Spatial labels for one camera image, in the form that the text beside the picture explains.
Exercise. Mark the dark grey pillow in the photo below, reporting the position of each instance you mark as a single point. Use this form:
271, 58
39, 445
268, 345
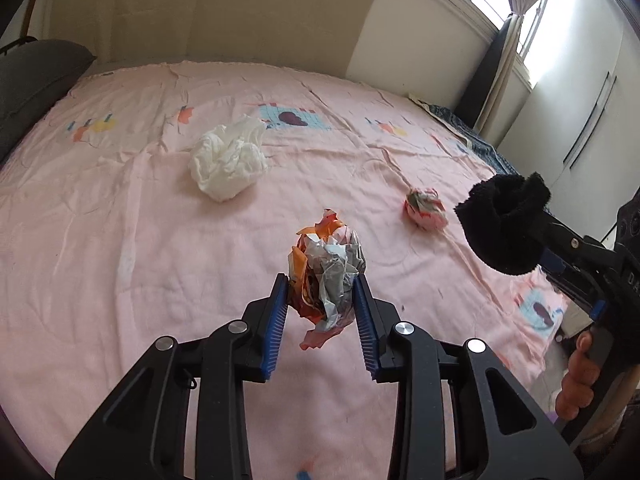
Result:
30, 90

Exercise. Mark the beige curtain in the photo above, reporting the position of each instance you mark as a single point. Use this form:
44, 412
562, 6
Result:
500, 60

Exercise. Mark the blue patterned cloth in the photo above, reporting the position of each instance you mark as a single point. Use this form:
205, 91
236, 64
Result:
475, 135

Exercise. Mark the white wardrobe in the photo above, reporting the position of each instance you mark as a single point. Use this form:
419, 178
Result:
575, 35

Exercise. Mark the pink printed bedsheet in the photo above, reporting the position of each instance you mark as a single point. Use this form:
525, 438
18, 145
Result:
150, 260

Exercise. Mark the small red wrapper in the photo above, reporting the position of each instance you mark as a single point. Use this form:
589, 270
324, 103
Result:
425, 207

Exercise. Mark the grey orange wrapper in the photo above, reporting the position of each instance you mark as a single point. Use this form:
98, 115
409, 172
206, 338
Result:
325, 270

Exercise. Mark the person's right hand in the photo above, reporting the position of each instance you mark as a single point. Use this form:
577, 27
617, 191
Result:
575, 385

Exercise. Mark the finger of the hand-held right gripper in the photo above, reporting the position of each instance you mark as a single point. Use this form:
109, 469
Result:
575, 240
552, 260

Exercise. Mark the white plastic bag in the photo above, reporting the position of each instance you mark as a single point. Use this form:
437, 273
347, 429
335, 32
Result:
227, 160

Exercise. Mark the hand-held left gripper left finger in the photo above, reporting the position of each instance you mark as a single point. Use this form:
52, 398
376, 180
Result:
277, 330

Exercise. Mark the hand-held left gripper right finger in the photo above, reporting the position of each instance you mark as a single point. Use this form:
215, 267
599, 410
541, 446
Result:
365, 330

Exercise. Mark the black fuzzy sock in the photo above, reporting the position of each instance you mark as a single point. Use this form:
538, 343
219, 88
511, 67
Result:
500, 225

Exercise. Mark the beige fabric panel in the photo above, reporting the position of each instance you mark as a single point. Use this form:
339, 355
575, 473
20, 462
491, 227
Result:
200, 10

